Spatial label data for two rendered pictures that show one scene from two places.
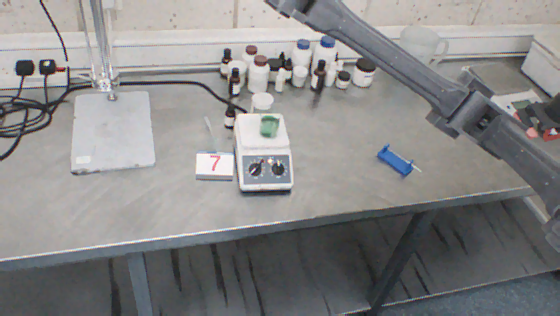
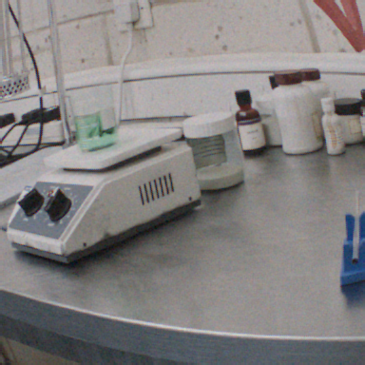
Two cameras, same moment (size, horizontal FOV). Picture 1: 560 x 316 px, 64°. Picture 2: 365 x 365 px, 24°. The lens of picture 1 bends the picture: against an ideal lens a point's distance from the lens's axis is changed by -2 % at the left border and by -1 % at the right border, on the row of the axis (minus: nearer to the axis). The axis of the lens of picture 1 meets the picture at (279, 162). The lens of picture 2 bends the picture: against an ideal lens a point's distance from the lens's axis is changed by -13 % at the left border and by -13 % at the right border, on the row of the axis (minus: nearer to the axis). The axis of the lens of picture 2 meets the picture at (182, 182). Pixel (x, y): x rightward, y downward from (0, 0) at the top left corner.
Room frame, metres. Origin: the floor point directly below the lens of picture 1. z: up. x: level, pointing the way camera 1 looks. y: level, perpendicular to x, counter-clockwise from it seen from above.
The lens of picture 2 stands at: (0.49, -0.90, 1.03)
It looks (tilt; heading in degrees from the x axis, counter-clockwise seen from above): 14 degrees down; 65
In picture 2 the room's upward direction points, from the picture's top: 11 degrees counter-clockwise
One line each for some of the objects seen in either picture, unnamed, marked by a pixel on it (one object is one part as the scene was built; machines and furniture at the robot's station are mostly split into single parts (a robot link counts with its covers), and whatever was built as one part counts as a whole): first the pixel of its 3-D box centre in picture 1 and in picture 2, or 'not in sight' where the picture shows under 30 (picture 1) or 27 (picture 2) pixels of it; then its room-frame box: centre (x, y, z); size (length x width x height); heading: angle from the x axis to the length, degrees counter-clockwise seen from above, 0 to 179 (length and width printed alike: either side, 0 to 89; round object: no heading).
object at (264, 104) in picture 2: (236, 74); (278, 119); (1.15, 0.18, 0.78); 0.06 x 0.06 x 0.07
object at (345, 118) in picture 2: (273, 70); (350, 120); (1.21, 0.07, 0.78); 0.05 x 0.05 x 0.06
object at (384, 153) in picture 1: (396, 157); (357, 244); (0.92, -0.31, 0.77); 0.10 x 0.03 x 0.04; 52
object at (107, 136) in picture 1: (113, 127); (22, 175); (0.85, 0.45, 0.76); 0.30 x 0.20 x 0.01; 22
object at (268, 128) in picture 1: (268, 123); (91, 117); (0.84, 0.04, 0.87); 0.06 x 0.05 x 0.08; 135
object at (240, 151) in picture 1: (262, 149); (98, 193); (0.83, 0.05, 0.79); 0.22 x 0.13 x 0.08; 16
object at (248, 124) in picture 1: (262, 130); (107, 147); (0.86, 0.06, 0.83); 0.12 x 0.12 x 0.01; 16
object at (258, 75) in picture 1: (259, 73); (296, 109); (1.14, 0.11, 0.80); 0.06 x 0.06 x 0.11
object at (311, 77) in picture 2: (250, 61); (316, 102); (1.21, 0.15, 0.80); 0.06 x 0.06 x 0.10
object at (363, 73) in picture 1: (363, 72); not in sight; (1.29, -0.22, 0.79); 0.07 x 0.07 x 0.07
